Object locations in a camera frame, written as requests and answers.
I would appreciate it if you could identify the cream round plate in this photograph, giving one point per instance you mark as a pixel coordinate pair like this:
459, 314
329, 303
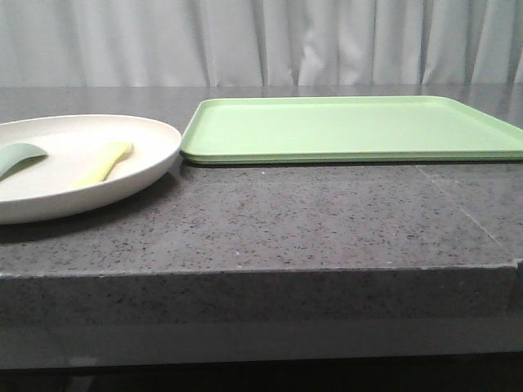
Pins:
44, 190

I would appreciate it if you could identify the light green serving tray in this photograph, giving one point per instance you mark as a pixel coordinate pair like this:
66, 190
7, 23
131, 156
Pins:
346, 129

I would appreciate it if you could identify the sage green plastic spoon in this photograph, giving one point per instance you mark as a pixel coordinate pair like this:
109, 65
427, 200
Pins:
13, 155

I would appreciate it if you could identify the grey pleated curtain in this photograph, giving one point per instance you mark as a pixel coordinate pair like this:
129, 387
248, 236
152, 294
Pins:
259, 43

